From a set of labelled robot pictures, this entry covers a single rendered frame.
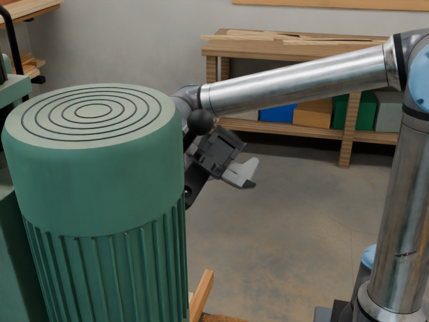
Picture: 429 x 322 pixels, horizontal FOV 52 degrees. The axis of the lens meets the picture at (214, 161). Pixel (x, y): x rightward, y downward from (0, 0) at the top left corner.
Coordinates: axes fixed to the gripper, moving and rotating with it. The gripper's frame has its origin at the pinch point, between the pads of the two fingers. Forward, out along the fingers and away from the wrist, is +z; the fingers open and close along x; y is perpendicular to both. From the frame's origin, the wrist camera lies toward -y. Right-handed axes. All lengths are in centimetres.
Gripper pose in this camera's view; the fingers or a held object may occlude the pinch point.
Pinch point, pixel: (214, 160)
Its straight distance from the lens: 68.7
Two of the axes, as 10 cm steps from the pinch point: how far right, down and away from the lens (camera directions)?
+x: 8.0, 5.9, 0.7
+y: 5.8, -8.0, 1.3
